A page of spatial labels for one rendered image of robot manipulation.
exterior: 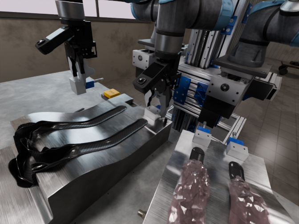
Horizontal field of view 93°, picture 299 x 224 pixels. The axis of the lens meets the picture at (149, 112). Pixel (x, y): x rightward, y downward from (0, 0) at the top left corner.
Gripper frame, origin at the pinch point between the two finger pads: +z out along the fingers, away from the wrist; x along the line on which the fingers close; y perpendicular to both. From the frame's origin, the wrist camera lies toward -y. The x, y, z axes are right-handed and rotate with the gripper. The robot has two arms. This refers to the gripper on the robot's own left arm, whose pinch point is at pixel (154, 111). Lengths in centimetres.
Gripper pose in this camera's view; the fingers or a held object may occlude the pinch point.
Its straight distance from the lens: 50.6
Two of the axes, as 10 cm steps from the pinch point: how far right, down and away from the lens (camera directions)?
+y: 6.7, -3.8, 6.4
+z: -1.0, 8.1, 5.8
